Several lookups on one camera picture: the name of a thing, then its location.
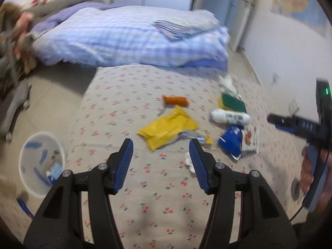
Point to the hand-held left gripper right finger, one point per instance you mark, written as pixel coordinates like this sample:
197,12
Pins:
197,160

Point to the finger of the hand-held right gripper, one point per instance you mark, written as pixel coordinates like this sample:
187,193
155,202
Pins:
293,123

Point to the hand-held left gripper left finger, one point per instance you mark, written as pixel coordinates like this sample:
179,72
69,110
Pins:
124,160

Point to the white tissue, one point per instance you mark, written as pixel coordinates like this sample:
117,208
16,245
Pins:
188,162

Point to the silver foil wrapper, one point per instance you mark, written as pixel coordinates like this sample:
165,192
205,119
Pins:
192,136

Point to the blue snack packet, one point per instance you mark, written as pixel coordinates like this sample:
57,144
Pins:
232,141

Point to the yellow plastic bag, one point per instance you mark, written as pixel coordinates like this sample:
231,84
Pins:
166,128

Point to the white printed paper box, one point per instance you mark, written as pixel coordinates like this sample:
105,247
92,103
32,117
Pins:
251,141

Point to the white plastic bottle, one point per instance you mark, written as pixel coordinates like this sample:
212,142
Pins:
228,116

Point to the green and yellow sponge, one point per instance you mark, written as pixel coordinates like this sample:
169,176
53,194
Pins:
233,103

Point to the orange snack packet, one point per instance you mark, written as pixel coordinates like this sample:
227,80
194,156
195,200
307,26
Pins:
176,100

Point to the white plastic wrapper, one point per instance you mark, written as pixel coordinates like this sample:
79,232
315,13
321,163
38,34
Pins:
229,84

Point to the white translucent waste bin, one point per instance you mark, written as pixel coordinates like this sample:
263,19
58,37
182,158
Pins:
41,160

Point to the person's right hand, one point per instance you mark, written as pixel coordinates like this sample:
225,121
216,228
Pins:
307,171

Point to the round floor drain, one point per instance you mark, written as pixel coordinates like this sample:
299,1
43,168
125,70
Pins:
295,189

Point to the cherry print tablecloth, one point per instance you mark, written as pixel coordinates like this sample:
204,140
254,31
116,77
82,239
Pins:
145,88

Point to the blue plaid duvet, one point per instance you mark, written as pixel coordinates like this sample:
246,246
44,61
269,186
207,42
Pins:
116,39

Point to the grey swivel chair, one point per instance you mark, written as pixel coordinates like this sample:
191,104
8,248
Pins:
15,101

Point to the blue door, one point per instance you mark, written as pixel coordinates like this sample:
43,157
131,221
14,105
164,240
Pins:
236,10

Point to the folded striped cloth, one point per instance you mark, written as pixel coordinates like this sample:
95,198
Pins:
181,29

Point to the purple bed sheet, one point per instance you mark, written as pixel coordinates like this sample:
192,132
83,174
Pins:
51,22

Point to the grey padded headboard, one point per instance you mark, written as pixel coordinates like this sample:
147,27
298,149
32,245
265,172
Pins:
64,2

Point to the pink plush toy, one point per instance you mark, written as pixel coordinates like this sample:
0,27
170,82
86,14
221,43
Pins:
24,23

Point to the white wall socket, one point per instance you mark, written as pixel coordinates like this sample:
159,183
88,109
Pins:
293,106

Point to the colourful wall poster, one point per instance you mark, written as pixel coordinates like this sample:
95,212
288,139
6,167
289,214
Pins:
298,2

